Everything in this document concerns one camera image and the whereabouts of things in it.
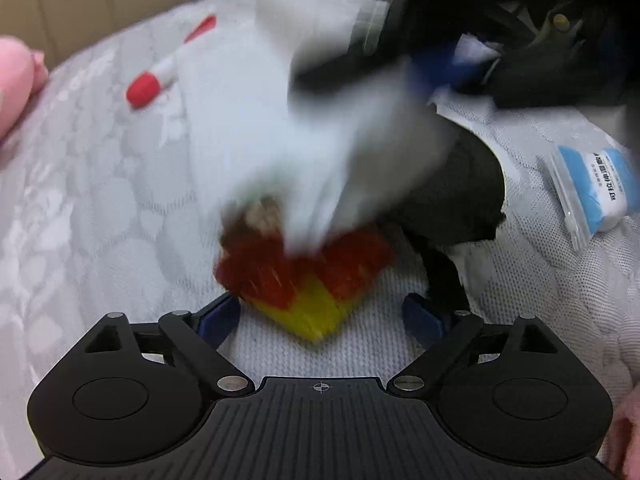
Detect blue and white wipes pack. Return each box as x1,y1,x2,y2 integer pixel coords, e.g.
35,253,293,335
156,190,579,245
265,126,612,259
537,132,636,252

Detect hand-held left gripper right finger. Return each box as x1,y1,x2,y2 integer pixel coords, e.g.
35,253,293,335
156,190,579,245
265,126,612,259
387,294,558,397

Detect white cloth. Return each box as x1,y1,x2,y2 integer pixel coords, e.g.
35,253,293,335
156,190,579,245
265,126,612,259
177,0,451,261

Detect pink fuzzy garment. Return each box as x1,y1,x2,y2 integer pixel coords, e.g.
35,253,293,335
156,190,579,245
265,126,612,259
607,392,640,480

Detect red and white marker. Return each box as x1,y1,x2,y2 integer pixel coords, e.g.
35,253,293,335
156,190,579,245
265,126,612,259
126,14,218,110

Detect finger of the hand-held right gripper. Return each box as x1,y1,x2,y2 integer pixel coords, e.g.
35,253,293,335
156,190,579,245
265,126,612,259
409,41,501,98
290,42,406,97

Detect pink plush toy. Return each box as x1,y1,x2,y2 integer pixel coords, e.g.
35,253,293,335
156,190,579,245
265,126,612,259
0,35,50,141

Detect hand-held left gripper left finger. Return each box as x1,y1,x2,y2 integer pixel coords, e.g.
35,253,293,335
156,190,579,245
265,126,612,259
82,291,254,396

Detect red and yellow snack packet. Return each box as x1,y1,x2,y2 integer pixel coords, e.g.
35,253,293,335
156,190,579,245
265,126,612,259
214,195,396,343

